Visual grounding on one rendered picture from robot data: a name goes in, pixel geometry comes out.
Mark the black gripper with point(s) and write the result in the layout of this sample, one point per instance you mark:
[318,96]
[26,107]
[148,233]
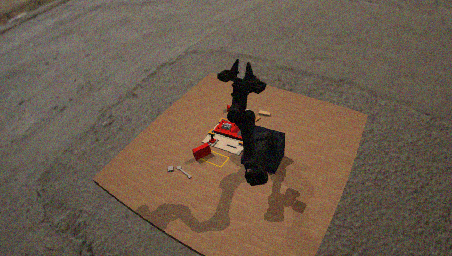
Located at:
[240,86]

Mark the beige rectangular block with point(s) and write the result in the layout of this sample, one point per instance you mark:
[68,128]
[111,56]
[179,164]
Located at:
[264,113]

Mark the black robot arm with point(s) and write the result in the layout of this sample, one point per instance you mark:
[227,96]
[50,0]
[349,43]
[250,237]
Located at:
[245,120]

